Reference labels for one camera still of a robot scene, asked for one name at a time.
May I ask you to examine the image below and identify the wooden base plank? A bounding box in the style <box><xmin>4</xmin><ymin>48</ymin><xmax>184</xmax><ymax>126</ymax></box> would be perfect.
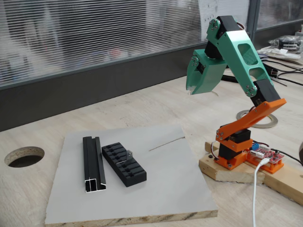
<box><xmin>198</xmin><ymin>153</ymin><xmax>266</xmax><ymax>185</ymax></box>

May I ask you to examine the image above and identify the base servo wire bundle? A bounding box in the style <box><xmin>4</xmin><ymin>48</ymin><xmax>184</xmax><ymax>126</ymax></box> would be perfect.
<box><xmin>210</xmin><ymin>140</ymin><xmax>220</xmax><ymax>160</ymax></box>

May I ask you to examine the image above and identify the flat metallic tape ring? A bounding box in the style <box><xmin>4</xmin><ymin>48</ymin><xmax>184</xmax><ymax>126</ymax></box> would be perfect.
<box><xmin>236</xmin><ymin>109</ymin><xmax>279</xmax><ymax>129</ymax></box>

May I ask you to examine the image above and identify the printed paper sheet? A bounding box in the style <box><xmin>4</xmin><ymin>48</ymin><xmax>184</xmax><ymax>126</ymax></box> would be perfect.
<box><xmin>198</xmin><ymin>0</ymin><xmax>250</xmax><ymax>44</ymax></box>

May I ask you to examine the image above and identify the grey laminated board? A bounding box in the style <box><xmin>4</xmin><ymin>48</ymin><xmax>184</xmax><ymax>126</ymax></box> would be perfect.
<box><xmin>44</xmin><ymin>124</ymin><xmax>219</xmax><ymax>226</ymax></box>

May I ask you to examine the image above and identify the short black aluminium profile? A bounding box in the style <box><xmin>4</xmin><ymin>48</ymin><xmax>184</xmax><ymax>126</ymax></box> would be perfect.
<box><xmin>82</xmin><ymin>136</ymin><xmax>107</xmax><ymax>194</ymax></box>

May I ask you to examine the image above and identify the small wooden block with screws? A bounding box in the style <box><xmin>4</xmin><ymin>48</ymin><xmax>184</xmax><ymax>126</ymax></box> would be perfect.
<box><xmin>204</xmin><ymin>141</ymin><xmax>220</xmax><ymax>157</ymax></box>

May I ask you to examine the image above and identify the black slotted holder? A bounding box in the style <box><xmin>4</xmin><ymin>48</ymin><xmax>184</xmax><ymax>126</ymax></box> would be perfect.
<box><xmin>101</xmin><ymin>142</ymin><xmax>148</xmax><ymax>188</ymax></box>

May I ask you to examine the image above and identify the red controller circuit board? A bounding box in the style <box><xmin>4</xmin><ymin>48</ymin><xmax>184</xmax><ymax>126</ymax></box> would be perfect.
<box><xmin>248</xmin><ymin>141</ymin><xmax>284</xmax><ymax>165</ymax></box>

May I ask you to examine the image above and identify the black power cable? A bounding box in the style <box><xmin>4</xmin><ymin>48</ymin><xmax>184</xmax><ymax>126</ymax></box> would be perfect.
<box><xmin>269</xmin><ymin>148</ymin><xmax>303</xmax><ymax>166</ymax></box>

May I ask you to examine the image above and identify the white packaging pile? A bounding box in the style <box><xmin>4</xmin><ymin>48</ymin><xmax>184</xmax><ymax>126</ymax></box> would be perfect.
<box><xmin>256</xmin><ymin>46</ymin><xmax>303</xmax><ymax>63</ymax></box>

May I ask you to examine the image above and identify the white USB cable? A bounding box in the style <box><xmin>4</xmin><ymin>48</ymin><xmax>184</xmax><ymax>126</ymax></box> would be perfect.
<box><xmin>251</xmin><ymin>157</ymin><xmax>269</xmax><ymax>227</ymax></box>

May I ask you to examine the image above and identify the long wooden plank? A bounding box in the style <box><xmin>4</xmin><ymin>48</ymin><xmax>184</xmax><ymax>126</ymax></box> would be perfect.
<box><xmin>263</xmin><ymin>162</ymin><xmax>303</xmax><ymax>207</ymax></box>

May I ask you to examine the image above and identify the small grey metal bracket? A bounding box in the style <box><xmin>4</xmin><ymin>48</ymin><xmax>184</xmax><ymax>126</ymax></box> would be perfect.
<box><xmin>116</xmin><ymin>149</ymin><xmax>134</xmax><ymax>165</ymax></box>

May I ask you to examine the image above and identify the long black aluminium profile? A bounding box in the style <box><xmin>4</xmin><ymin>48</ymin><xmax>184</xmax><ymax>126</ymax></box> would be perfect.
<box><xmin>221</xmin><ymin>59</ymin><xmax>278</xmax><ymax>84</ymax></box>

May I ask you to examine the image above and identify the clear plastic bag with parts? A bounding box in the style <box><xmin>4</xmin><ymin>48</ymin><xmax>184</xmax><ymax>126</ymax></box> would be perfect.
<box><xmin>268</xmin><ymin>35</ymin><xmax>303</xmax><ymax>52</ymax></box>

